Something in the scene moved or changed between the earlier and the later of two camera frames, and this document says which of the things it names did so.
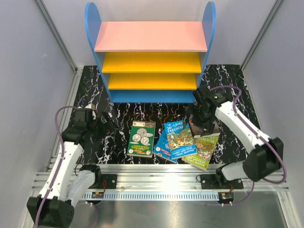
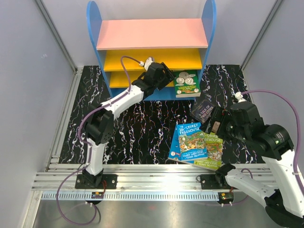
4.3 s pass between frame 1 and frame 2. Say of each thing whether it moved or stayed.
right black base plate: stayed
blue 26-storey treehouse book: moved
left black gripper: moved
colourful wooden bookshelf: stayed
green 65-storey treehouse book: moved
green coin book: moved
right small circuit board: stayed
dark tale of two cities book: moved
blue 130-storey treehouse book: moved
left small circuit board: stayed
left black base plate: stayed
